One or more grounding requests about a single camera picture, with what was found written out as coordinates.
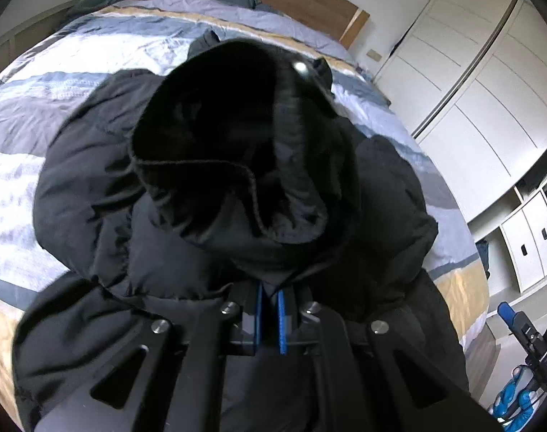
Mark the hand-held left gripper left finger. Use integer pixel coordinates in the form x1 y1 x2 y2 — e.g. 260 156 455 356
33 281 267 432

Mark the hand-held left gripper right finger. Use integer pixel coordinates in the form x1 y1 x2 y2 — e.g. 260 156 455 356
276 285 503 432

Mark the person's right hand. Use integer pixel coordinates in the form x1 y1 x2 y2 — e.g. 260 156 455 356
489 362 537 430

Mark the black puffer jacket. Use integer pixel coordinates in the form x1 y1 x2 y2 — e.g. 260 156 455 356
10 38 472 432

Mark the teal cloth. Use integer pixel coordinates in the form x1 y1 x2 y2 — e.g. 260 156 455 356
73 0 126 14

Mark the striped duvet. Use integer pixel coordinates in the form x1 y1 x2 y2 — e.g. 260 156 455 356
0 0 490 432

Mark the white wardrobe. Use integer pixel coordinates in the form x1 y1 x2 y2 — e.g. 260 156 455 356
375 0 547 223

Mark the low white side cabinet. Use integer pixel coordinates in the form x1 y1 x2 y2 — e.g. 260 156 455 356
0 0 83 86

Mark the white cubby shelf unit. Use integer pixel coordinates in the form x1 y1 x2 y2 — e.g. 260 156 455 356
469 175 547 325

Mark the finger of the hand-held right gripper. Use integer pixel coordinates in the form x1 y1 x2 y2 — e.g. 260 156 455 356
497 301 533 339

